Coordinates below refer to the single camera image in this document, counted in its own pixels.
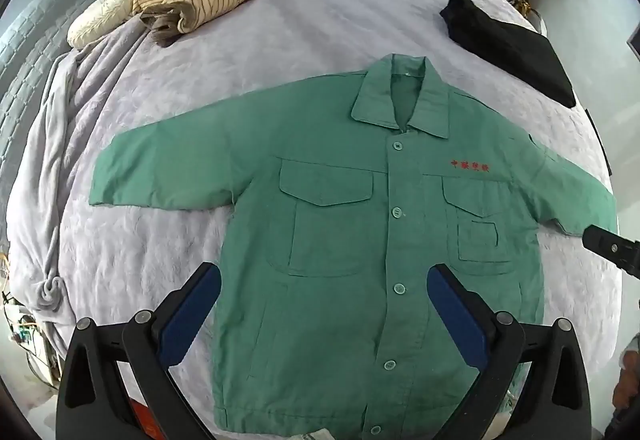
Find green work jacket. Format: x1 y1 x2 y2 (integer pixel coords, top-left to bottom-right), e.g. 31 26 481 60
90 55 616 439

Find black folded garment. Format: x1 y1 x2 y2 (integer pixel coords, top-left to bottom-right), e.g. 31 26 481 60
439 0 577 109

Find grey padded headboard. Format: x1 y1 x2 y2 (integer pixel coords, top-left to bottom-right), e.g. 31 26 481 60
1 0 94 177

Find grey bed blanket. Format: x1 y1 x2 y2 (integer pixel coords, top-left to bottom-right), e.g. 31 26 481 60
8 0 625 440

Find cream pillow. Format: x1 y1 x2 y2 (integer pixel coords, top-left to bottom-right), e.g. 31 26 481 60
66 0 134 49

